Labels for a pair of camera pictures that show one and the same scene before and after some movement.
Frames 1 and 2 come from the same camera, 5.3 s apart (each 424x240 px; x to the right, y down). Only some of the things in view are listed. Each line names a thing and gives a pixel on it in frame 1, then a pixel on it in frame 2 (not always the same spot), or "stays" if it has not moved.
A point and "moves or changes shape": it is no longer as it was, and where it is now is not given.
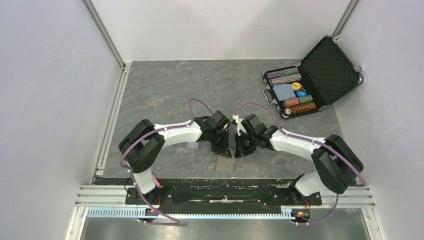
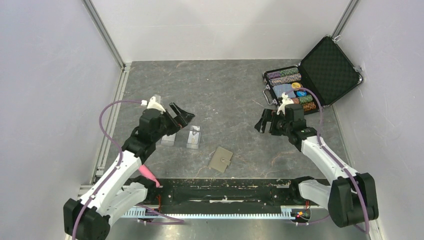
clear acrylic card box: x=194 y=145 moves or changes shape
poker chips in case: x=286 y=87 stays
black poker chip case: x=325 y=75 stays
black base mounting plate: x=220 y=194 stays
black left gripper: x=223 y=148 -> x=178 y=122
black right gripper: x=240 y=151 -> x=269 y=115
